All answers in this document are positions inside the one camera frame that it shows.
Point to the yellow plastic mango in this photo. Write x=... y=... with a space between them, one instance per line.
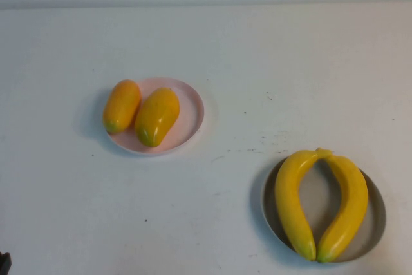
x=157 y=114

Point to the orange-tinted plastic mango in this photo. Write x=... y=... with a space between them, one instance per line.
x=122 y=104

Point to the yellow plastic banana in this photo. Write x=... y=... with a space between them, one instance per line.
x=289 y=197
x=351 y=204

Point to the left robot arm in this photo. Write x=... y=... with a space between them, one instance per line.
x=4 y=265

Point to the pink round plate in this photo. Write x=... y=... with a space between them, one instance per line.
x=190 y=110

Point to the grey round plate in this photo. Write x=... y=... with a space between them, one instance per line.
x=375 y=210

